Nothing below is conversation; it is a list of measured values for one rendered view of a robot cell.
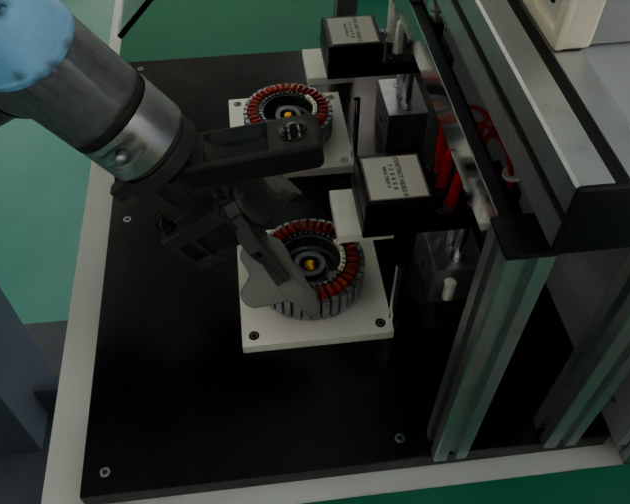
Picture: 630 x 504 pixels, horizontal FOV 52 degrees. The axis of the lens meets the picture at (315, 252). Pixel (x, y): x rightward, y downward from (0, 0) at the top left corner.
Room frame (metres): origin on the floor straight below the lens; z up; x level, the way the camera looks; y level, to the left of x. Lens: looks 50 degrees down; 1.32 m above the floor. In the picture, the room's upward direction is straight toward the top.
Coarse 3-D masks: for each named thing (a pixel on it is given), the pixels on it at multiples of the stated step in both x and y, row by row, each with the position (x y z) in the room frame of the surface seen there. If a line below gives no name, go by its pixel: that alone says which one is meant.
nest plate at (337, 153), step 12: (336, 96) 0.73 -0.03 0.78; (240, 108) 0.70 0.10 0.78; (336, 108) 0.70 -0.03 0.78; (240, 120) 0.68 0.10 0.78; (336, 120) 0.68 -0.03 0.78; (336, 132) 0.65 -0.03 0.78; (324, 144) 0.63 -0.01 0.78; (336, 144) 0.63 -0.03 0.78; (348, 144) 0.63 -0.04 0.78; (324, 156) 0.61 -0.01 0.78; (336, 156) 0.61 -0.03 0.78; (348, 156) 0.61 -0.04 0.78; (324, 168) 0.59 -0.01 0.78; (336, 168) 0.59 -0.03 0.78; (348, 168) 0.59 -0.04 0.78
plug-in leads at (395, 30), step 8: (392, 0) 0.69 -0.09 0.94; (424, 0) 0.66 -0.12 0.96; (392, 8) 0.67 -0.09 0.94; (432, 8) 0.69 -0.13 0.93; (392, 16) 0.67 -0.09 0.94; (432, 16) 0.70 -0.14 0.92; (440, 16) 0.70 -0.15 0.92; (392, 24) 0.67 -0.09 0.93; (400, 24) 0.65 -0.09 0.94; (440, 24) 0.68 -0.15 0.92; (392, 32) 0.67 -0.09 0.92; (400, 32) 0.65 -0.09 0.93; (440, 32) 0.68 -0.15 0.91; (392, 40) 0.67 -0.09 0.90; (400, 40) 0.65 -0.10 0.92; (400, 48) 0.65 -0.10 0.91; (400, 56) 0.65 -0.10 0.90
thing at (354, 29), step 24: (336, 24) 0.68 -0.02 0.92; (360, 24) 0.68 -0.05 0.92; (336, 48) 0.63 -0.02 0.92; (360, 48) 0.63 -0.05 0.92; (384, 48) 0.66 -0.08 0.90; (408, 48) 0.66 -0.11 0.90; (312, 72) 0.64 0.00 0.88; (336, 72) 0.63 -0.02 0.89; (360, 72) 0.63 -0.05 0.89; (384, 72) 0.63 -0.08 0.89; (408, 72) 0.64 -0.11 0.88; (408, 96) 0.65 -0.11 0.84
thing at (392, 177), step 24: (360, 168) 0.44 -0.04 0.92; (384, 168) 0.43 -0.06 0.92; (408, 168) 0.43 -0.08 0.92; (432, 168) 0.46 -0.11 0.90; (456, 168) 0.46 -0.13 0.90; (336, 192) 0.44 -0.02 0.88; (360, 192) 0.41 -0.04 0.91; (384, 192) 0.40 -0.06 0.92; (408, 192) 0.40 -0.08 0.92; (432, 192) 0.40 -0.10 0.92; (336, 216) 0.41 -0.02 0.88; (360, 216) 0.40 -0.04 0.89; (384, 216) 0.39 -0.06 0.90; (408, 216) 0.39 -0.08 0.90; (432, 216) 0.40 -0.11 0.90; (456, 216) 0.40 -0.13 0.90; (360, 240) 0.39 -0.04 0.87; (456, 240) 0.41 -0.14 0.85
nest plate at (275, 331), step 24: (240, 264) 0.43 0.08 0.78; (240, 288) 0.40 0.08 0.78; (264, 312) 0.37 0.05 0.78; (360, 312) 0.37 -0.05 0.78; (384, 312) 0.37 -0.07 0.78; (264, 336) 0.34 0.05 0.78; (288, 336) 0.34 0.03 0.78; (312, 336) 0.34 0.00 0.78; (336, 336) 0.34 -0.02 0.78; (360, 336) 0.35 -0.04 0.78; (384, 336) 0.35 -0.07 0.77
